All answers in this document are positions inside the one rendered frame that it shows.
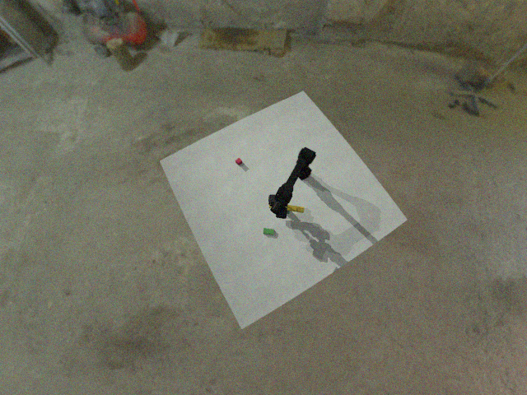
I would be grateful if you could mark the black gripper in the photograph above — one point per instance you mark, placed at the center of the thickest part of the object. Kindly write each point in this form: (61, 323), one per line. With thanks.
(283, 213)

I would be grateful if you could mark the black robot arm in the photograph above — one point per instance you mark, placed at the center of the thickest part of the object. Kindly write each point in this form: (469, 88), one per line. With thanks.
(284, 194)

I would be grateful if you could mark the yellow rectangular bar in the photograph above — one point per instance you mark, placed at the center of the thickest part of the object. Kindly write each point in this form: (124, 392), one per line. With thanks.
(295, 208)

